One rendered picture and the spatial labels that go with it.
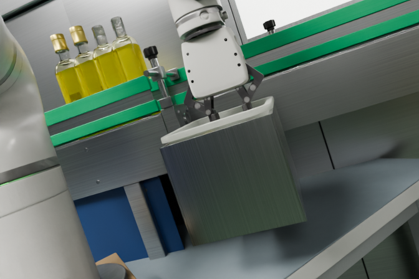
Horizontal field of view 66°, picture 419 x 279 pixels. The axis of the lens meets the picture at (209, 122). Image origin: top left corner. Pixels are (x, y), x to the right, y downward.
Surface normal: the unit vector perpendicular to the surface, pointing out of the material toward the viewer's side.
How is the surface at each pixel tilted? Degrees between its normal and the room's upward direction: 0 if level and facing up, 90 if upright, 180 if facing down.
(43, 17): 90
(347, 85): 90
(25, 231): 88
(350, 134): 90
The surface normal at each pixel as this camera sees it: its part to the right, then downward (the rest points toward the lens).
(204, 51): -0.23, 0.15
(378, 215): 0.45, -0.10
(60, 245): 0.81, -0.26
